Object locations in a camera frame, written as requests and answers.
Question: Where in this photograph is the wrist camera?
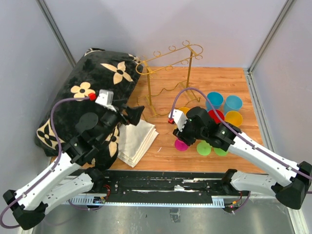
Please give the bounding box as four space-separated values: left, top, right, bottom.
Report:
170 109 188 132
95 89 116 112

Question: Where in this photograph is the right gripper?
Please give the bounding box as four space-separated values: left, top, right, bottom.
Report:
173 117 207 146

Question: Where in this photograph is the orange wine glass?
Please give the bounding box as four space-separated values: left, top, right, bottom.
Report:
174 107 191 130

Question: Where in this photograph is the pink wine glass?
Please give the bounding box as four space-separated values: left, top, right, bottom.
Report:
174 138 189 152

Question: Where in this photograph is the light blue wine glass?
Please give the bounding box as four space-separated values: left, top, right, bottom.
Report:
223 95 243 114

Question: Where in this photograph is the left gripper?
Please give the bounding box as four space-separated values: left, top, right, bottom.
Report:
97 99 145 144

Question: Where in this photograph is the yellow wine glass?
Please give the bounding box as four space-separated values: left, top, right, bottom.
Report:
225 111 243 127

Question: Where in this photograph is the red wine glass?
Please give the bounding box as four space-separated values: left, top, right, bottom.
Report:
208 110 225 124

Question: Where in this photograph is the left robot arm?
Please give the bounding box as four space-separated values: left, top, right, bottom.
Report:
3 104 145 230

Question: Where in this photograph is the folded beige cloth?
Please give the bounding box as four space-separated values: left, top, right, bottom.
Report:
117 119 158 168

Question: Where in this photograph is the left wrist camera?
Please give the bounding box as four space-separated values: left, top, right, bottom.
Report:
95 89 116 112

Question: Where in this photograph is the green wine glass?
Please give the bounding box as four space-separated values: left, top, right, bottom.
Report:
213 147 228 156
196 140 212 156

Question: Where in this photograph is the black floral pillow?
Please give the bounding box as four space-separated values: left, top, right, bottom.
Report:
34 48 143 156

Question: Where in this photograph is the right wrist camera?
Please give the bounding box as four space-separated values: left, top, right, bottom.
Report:
170 109 188 132

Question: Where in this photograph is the gold wire glass rack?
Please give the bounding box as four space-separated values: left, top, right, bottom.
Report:
136 40 204 122

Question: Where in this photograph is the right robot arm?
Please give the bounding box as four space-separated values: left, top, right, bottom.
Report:
168 106 312 210

